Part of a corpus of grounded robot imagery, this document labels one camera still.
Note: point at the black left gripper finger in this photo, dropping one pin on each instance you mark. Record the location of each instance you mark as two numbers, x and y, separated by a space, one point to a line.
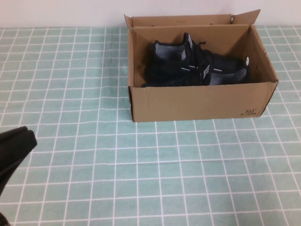
23 150
11 141

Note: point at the black knit sneaker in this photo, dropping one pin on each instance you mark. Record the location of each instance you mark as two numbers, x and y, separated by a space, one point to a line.
225 61
178 81

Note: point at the brown cardboard shoe box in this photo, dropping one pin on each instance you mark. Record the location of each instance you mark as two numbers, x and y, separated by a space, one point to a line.
188 103

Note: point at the green white checked tablecloth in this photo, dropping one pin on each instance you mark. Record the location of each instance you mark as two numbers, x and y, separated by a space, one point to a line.
94 164

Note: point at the white foam shoe insert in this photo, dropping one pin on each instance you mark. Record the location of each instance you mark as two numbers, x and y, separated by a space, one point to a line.
184 55

